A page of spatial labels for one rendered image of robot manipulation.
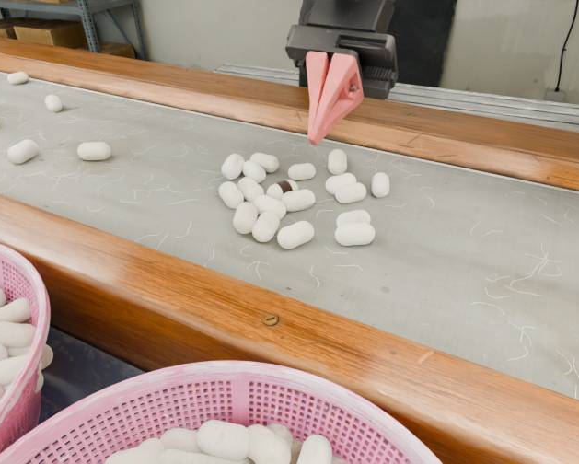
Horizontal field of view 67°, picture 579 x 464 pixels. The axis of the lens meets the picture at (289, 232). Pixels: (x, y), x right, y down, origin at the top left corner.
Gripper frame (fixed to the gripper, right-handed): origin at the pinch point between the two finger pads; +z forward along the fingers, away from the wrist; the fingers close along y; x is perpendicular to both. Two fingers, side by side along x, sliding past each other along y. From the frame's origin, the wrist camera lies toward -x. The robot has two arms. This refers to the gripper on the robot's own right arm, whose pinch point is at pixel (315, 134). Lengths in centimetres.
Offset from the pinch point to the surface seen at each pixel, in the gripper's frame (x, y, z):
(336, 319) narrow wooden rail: -6.8, 8.9, 15.7
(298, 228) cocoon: -0.6, 1.9, 9.3
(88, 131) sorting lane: 7.3, -34.6, 2.9
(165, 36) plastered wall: 157, -179, -112
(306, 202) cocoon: 3.1, 0.3, 5.8
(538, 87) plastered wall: 173, 30, -123
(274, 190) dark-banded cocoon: 2.7, -3.1, 5.6
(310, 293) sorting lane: -2.5, 5.4, 14.4
